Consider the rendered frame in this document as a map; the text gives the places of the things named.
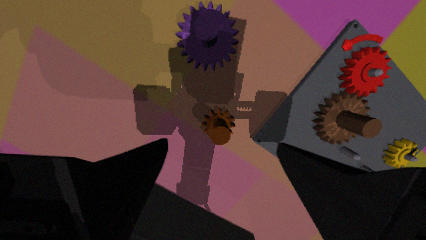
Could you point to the orange gear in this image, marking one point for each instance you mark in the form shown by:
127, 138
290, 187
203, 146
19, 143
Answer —
218, 125

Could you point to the dark purple gear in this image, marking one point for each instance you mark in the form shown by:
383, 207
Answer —
207, 36

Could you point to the red curved arrow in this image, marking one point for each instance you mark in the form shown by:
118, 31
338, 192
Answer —
347, 44

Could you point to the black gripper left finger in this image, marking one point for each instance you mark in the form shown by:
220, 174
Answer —
105, 197

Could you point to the red gear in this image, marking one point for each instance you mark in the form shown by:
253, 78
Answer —
355, 74

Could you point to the brown toothed gear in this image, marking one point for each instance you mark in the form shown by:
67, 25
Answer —
343, 117

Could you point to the yellow gear with black stripe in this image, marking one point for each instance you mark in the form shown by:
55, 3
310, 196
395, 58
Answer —
395, 155

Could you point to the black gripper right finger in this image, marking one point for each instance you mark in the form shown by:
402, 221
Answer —
347, 203

